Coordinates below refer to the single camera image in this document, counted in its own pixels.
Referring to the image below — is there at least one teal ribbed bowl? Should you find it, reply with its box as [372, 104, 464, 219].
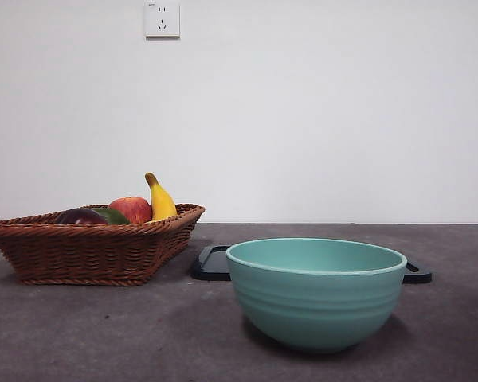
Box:
[225, 237, 408, 354]

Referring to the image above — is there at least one white wall socket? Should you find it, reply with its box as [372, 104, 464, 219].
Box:
[144, 2, 181, 40]

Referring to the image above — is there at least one brown wicker basket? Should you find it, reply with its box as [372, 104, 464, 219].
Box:
[0, 203, 206, 287]

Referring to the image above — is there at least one yellow banana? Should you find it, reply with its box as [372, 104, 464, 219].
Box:
[144, 171, 178, 222]

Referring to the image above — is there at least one black rectangular tray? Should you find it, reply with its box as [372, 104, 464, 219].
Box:
[190, 244, 433, 284]

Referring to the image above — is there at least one dark purple plum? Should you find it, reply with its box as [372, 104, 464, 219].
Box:
[55, 207, 108, 225]

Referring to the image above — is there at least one red apple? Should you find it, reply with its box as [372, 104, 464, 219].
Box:
[108, 195, 153, 224]

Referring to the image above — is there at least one green avocado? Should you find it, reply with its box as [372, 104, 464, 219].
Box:
[91, 206, 131, 225]

